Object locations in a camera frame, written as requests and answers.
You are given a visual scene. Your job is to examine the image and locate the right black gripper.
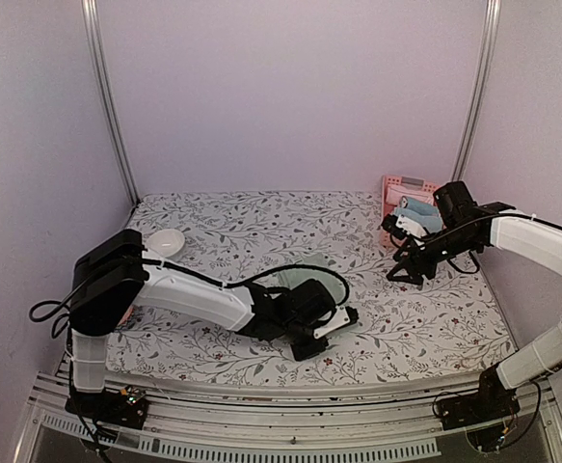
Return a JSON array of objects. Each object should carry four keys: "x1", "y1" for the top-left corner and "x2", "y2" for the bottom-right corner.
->
[{"x1": 388, "y1": 224, "x2": 480, "y2": 286}]

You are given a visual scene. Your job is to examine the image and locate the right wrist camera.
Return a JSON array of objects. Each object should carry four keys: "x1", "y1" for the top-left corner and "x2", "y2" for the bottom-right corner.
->
[{"x1": 382, "y1": 214, "x2": 428, "y2": 240}]

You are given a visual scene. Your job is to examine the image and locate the light blue towel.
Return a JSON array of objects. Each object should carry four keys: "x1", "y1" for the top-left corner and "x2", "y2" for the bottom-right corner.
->
[{"x1": 392, "y1": 207, "x2": 443, "y2": 232}]

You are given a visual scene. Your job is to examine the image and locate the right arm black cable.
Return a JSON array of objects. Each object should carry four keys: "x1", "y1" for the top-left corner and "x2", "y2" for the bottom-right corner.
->
[{"x1": 395, "y1": 211, "x2": 562, "y2": 276}]

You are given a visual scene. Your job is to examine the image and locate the right aluminium frame post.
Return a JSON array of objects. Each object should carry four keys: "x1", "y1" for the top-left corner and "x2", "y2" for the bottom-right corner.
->
[{"x1": 451, "y1": 0, "x2": 501, "y2": 180}]

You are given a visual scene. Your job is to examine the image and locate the left aluminium frame post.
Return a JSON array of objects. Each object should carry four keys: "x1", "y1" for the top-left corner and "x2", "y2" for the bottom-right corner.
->
[{"x1": 81, "y1": 0, "x2": 141, "y2": 207}]

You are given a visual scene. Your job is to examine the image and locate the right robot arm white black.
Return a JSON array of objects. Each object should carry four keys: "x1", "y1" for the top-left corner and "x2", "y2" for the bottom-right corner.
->
[{"x1": 382, "y1": 181, "x2": 562, "y2": 421}]

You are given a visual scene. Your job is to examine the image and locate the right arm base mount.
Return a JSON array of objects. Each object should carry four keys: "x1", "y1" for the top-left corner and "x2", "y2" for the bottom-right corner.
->
[{"x1": 432, "y1": 385, "x2": 521, "y2": 430}]

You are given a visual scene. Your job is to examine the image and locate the pink rolled towel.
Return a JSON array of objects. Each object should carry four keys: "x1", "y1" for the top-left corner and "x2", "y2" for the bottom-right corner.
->
[{"x1": 385, "y1": 184, "x2": 433, "y2": 205}]

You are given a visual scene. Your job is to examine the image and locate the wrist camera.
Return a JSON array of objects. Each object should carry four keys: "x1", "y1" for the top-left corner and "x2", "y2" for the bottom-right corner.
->
[
  {"x1": 313, "y1": 306, "x2": 359, "y2": 339},
  {"x1": 382, "y1": 214, "x2": 428, "y2": 240}
]

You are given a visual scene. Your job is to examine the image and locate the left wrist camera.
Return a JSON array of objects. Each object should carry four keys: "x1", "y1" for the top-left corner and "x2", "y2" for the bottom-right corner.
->
[{"x1": 313, "y1": 306, "x2": 359, "y2": 339}]

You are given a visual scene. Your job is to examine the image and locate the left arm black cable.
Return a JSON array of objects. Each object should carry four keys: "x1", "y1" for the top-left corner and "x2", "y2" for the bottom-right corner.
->
[{"x1": 28, "y1": 262, "x2": 350, "y2": 337}]

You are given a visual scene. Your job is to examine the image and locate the white bowl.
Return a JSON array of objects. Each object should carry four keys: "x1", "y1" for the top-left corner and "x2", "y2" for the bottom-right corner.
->
[{"x1": 146, "y1": 229, "x2": 185, "y2": 258}]

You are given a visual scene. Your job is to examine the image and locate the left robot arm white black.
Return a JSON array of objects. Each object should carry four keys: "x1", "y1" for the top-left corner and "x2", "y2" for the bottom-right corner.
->
[{"x1": 28, "y1": 229, "x2": 353, "y2": 419}]

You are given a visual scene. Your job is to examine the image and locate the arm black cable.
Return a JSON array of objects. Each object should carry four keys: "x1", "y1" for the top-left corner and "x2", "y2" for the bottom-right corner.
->
[
  {"x1": 395, "y1": 211, "x2": 562, "y2": 276},
  {"x1": 28, "y1": 262, "x2": 350, "y2": 337}
]

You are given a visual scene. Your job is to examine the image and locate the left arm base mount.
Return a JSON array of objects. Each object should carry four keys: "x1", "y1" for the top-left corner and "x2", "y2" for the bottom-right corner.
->
[{"x1": 65, "y1": 386, "x2": 149, "y2": 430}]

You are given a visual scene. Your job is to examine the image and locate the pink plastic basket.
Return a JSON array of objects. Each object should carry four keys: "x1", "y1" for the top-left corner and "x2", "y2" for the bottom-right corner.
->
[{"x1": 381, "y1": 175, "x2": 443, "y2": 232}]

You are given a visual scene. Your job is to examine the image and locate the aluminium frame post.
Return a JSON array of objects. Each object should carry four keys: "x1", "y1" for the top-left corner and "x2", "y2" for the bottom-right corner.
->
[
  {"x1": 451, "y1": 0, "x2": 501, "y2": 180},
  {"x1": 81, "y1": 0, "x2": 141, "y2": 207}
]

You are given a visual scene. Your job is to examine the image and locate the front aluminium rail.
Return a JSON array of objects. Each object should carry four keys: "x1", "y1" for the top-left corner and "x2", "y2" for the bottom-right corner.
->
[{"x1": 13, "y1": 373, "x2": 562, "y2": 462}]

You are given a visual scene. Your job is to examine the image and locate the green towel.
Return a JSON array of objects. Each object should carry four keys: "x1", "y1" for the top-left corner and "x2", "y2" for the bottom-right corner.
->
[{"x1": 278, "y1": 263, "x2": 351, "y2": 330}]

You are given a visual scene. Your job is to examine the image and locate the blue patterned rolled towel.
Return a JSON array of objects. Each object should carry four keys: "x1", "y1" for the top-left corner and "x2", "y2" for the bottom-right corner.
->
[{"x1": 399, "y1": 196, "x2": 439, "y2": 216}]

